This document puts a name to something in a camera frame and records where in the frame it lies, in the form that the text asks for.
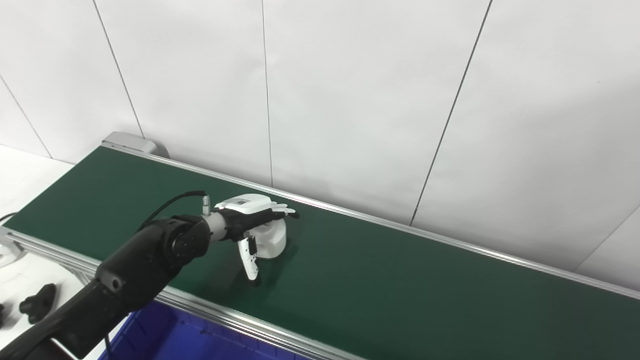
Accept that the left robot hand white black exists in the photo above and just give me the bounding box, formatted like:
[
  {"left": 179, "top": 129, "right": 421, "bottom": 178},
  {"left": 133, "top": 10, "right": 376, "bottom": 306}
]
[{"left": 208, "top": 193, "right": 300, "bottom": 284}]

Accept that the white plastic part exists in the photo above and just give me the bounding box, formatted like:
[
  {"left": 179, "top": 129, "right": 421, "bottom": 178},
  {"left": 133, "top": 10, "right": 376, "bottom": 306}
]
[{"left": 249, "top": 218, "right": 288, "bottom": 260}]

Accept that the grey conveyor motor housing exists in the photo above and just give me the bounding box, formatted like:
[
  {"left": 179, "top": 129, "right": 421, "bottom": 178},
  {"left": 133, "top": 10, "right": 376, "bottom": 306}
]
[{"left": 101, "top": 131, "right": 170, "bottom": 159}]

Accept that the large blue plastic bin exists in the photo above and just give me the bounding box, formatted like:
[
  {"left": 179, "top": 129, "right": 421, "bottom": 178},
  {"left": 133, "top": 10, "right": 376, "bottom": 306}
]
[{"left": 98, "top": 299, "right": 313, "bottom": 360}]

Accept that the black plastic part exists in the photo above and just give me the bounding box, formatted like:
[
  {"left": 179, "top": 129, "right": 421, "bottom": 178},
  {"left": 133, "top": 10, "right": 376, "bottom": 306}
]
[{"left": 18, "top": 283, "right": 57, "bottom": 325}]

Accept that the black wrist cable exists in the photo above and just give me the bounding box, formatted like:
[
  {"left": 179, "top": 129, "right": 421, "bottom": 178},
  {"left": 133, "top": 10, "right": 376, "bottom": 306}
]
[{"left": 136, "top": 190, "right": 211, "bottom": 233}]

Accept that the green conveyor belt aluminium frame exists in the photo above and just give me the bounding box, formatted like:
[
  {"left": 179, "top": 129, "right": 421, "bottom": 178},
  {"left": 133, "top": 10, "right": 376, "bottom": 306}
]
[{"left": 0, "top": 140, "right": 640, "bottom": 360}]

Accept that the aluminium conveyor support bracket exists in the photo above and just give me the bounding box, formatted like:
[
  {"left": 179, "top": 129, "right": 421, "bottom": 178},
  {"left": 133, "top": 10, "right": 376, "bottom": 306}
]
[{"left": 0, "top": 226, "right": 28, "bottom": 267}]

